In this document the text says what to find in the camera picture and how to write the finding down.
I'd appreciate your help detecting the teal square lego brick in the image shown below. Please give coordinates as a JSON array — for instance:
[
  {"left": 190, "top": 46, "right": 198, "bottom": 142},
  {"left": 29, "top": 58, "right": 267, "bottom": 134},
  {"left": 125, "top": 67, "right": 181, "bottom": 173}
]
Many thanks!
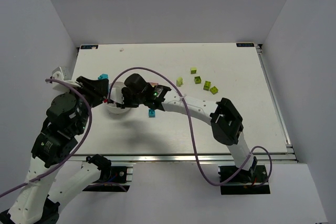
[{"left": 148, "top": 109, "right": 155, "bottom": 118}]

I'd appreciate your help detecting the lime lego cube top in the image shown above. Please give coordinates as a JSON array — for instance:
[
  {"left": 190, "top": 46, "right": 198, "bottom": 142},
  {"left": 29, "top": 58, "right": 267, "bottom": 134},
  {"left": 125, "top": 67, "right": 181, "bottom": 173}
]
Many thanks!
[{"left": 190, "top": 67, "right": 197, "bottom": 74}]

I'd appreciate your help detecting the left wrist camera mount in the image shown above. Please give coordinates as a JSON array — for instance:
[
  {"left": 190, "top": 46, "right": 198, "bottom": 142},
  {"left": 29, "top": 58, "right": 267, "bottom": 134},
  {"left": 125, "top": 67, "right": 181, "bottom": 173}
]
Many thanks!
[{"left": 48, "top": 67, "right": 79, "bottom": 92}]

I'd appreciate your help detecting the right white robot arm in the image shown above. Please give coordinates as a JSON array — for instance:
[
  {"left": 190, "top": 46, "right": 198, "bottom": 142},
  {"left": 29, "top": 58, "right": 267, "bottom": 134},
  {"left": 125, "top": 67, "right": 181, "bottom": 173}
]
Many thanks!
[{"left": 122, "top": 73, "right": 257, "bottom": 183}]

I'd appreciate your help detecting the left blue corner label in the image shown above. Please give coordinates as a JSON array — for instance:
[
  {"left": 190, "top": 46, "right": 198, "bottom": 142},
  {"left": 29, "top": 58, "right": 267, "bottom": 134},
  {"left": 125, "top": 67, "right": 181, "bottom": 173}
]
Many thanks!
[{"left": 80, "top": 45, "right": 98, "bottom": 50}]

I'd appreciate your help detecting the light green lego brick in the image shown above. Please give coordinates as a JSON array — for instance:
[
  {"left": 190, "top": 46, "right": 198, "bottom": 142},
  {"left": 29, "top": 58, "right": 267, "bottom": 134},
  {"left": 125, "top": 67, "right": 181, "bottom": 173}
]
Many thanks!
[{"left": 176, "top": 77, "right": 183, "bottom": 87}]

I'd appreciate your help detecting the right blue corner label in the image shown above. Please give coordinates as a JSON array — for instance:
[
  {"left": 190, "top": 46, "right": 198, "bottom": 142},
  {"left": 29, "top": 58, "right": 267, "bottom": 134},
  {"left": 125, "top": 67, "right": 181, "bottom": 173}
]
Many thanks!
[{"left": 236, "top": 42, "right": 255, "bottom": 47}]

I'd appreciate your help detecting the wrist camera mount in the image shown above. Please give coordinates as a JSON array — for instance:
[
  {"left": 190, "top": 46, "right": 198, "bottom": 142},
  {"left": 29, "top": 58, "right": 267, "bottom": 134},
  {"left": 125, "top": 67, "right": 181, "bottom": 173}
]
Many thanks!
[
  {"left": 48, "top": 67, "right": 79, "bottom": 92},
  {"left": 108, "top": 87, "right": 124, "bottom": 110}
]

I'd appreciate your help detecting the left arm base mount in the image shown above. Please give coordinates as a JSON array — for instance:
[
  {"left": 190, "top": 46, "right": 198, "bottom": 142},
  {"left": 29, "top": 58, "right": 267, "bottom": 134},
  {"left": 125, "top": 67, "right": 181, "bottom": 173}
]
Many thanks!
[{"left": 82, "top": 154, "right": 133, "bottom": 193}]

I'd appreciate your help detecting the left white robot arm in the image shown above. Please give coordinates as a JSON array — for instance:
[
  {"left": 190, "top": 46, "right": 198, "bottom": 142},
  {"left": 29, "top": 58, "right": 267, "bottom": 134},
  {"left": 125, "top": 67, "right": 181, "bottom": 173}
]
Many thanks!
[{"left": 1, "top": 77, "right": 111, "bottom": 223}]

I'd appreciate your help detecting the green printed lego cube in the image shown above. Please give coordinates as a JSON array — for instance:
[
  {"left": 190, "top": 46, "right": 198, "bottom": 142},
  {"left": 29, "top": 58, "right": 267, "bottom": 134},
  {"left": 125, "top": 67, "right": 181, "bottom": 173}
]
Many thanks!
[{"left": 194, "top": 76, "right": 202, "bottom": 84}]

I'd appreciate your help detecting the green lego two stud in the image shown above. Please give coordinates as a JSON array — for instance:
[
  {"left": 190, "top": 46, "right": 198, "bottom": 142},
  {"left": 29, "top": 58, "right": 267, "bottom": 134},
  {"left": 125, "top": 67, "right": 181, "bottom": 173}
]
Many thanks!
[{"left": 203, "top": 81, "right": 211, "bottom": 91}]

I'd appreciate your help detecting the lime lego brick right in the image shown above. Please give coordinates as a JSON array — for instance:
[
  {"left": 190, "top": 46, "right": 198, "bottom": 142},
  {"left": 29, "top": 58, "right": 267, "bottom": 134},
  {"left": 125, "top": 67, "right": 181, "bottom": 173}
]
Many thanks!
[{"left": 210, "top": 86, "right": 218, "bottom": 94}]

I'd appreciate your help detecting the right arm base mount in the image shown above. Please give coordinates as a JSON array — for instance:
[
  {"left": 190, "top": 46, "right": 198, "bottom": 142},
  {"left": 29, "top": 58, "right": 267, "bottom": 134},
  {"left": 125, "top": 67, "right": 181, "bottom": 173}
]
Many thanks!
[{"left": 220, "top": 165, "right": 271, "bottom": 195}]

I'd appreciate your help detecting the teal stepped lego brick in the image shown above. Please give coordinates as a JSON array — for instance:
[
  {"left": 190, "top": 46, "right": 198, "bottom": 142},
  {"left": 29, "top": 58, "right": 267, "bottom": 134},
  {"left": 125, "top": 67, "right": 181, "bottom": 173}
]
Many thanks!
[{"left": 98, "top": 73, "right": 109, "bottom": 80}]

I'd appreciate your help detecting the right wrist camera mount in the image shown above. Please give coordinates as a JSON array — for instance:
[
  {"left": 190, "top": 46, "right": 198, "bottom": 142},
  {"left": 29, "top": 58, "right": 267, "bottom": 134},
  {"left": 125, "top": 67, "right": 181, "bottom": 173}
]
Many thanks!
[{"left": 108, "top": 87, "right": 124, "bottom": 110}]

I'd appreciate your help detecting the blue corner label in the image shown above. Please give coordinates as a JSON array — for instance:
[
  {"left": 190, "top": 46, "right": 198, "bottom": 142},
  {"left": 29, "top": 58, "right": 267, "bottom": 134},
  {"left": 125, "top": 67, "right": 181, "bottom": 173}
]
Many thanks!
[
  {"left": 80, "top": 45, "right": 98, "bottom": 50},
  {"left": 236, "top": 42, "right": 255, "bottom": 47}
]

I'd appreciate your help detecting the white divided round container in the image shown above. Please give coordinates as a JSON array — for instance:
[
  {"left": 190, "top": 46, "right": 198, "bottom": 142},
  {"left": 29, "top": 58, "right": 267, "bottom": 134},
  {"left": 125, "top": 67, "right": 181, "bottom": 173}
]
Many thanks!
[{"left": 104, "top": 81, "right": 130, "bottom": 114}]

